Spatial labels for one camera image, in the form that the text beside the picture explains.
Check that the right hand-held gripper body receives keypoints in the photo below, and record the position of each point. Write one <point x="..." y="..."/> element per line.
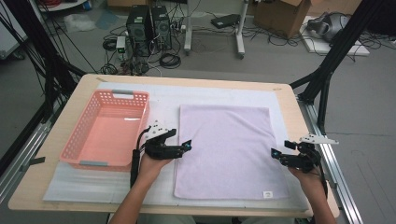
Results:
<point x="305" y="158"/>

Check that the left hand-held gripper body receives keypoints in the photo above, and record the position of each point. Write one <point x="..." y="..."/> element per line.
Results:
<point x="160" y="151"/>

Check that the lilac printed towel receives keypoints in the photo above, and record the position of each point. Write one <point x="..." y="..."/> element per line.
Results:
<point x="230" y="152"/>

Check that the person's left hand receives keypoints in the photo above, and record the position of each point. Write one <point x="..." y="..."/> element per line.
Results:
<point x="151" y="171"/>

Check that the person's right hand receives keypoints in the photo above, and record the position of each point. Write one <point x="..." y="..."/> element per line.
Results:
<point x="311" y="182"/>

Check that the white gridded mat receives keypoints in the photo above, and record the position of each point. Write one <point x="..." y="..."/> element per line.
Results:
<point x="165" y="102"/>

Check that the pink plastic basket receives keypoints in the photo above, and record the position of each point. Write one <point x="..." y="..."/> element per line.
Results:
<point x="109" y="137"/>

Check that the white foam board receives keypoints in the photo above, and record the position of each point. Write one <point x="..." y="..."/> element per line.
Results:
<point x="314" y="46"/>

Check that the white power supply box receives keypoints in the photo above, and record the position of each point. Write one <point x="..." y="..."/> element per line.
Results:
<point x="120" y="43"/>

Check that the white-legged desk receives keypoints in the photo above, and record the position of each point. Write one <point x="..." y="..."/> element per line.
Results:
<point x="187" y="31"/>

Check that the black computer tower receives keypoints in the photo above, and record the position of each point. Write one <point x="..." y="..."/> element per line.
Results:
<point x="161" y="28"/>
<point x="138" y="28"/>

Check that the grey rounded device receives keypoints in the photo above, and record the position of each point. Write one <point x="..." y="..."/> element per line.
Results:
<point x="331" y="26"/>

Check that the black flat box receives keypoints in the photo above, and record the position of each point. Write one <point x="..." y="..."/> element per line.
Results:
<point x="225" y="20"/>

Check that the large open cardboard box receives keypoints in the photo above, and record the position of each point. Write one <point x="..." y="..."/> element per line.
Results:
<point x="277" y="17"/>

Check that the teal floor sheet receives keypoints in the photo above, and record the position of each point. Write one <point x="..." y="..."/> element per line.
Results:
<point x="106" y="19"/>

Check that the clear plastic bag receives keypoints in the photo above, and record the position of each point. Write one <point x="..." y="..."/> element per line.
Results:
<point x="79" y="22"/>

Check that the cardboard boxes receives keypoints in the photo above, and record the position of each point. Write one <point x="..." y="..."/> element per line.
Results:
<point x="336" y="6"/>

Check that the round white table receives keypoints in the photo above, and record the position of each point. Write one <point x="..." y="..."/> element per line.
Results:
<point x="62" y="6"/>

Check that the white cabinet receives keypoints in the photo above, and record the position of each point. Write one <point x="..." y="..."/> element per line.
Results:
<point x="9" y="40"/>

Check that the grey metal bracket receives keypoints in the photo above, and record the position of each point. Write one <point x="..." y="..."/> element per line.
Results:
<point x="332" y="183"/>
<point x="34" y="161"/>

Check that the aluminium rail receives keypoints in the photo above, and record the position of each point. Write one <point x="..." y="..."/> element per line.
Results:
<point x="28" y="146"/>
<point x="345" y="199"/>

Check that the black metal frame post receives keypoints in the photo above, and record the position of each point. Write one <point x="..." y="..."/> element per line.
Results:
<point x="46" y="53"/>
<point x="323" y="77"/>

